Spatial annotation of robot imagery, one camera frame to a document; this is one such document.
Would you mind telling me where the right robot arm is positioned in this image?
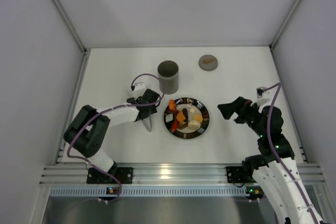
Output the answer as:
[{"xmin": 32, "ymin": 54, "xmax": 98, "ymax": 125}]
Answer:
[{"xmin": 217, "ymin": 97, "xmax": 324, "ymax": 223}]

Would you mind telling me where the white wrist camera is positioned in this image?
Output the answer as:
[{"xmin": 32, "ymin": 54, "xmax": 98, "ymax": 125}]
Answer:
[
  {"xmin": 255, "ymin": 87, "xmax": 271, "ymax": 107},
  {"xmin": 128, "ymin": 82, "xmax": 147, "ymax": 99}
]

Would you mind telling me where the grey round lid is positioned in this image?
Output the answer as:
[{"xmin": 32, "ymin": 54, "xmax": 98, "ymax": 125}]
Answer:
[{"xmin": 198, "ymin": 55, "xmax": 218, "ymax": 71}]

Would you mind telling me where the aluminium front rail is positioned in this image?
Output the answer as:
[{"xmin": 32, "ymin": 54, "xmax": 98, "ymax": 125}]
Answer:
[{"xmin": 39, "ymin": 163, "xmax": 326, "ymax": 187}]

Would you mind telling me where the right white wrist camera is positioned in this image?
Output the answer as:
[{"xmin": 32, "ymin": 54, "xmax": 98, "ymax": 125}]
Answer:
[{"xmin": 255, "ymin": 87, "xmax": 271, "ymax": 107}]

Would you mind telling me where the perforated metal cable tray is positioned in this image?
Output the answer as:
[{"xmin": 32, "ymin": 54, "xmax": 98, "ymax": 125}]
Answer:
[{"xmin": 50, "ymin": 186, "xmax": 261, "ymax": 197}]

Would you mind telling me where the black seaweed food piece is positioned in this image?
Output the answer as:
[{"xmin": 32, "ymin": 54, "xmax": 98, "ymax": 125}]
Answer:
[{"xmin": 182, "ymin": 108, "xmax": 188, "ymax": 122}]

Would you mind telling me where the orange carrot flower piece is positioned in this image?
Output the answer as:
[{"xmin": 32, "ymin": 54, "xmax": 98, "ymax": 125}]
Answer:
[{"xmin": 168, "ymin": 99, "xmax": 177, "ymax": 112}]

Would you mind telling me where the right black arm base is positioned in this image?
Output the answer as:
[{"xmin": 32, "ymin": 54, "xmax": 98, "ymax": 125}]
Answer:
[{"xmin": 225, "ymin": 166, "xmax": 254, "ymax": 184}]

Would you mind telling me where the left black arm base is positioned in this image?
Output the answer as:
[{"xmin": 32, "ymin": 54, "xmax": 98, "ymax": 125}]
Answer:
[{"xmin": 86, "ymin": 167, "xmax": 133, "ymax": 184}]

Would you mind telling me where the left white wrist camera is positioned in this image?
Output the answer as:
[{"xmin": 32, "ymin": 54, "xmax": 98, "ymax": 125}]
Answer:
[{"xmin": 128, "ymin": 82, "xmax": 147, "ymax": 99}]

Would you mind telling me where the dark rimmed striped plate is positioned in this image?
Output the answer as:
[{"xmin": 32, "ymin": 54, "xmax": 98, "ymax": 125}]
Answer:
[{"xmin": 163, "ymin": 97, "xmax": 210, "ymax": 140}]

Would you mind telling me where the yellow round cracker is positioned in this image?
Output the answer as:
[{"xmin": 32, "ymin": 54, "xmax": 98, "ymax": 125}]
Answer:
[{"xmin": 193, "ymin": 114, "xmax": 203, "ymax": 124}]

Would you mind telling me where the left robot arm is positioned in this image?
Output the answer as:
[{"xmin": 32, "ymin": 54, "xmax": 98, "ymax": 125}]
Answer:
[{"xmin": 64, "ymin": 89, "xmax": 163, "ymax": 184}]

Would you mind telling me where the orange fried food piece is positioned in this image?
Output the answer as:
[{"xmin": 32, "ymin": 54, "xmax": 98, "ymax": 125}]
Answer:
[{"xmin": 176, "ymin": 111, "xmax": 186, "ymax": 123}]

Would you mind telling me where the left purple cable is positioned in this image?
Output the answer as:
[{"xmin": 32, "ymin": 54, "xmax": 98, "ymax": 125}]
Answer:
[{"xmin": 67, "ymin": 73, "xmax": 165, "ymax": 204}]

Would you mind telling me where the red sausage piece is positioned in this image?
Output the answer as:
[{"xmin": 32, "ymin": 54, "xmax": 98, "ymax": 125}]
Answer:
[{"xmin": 171, "ymin": 120, "xmax": 179, "ymax": 133}]

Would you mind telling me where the left aluminium frame post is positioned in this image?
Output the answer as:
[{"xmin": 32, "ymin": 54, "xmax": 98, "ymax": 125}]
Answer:
[{"xmin": 51, "ymin": 0, "xmax": 87, "ymax": 165}]

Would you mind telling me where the grey cylindrical container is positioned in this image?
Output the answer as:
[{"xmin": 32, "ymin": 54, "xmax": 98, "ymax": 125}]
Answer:
[{"xmin": 157, "ymin": 60, "xmax": 179, "ymax": 94}]

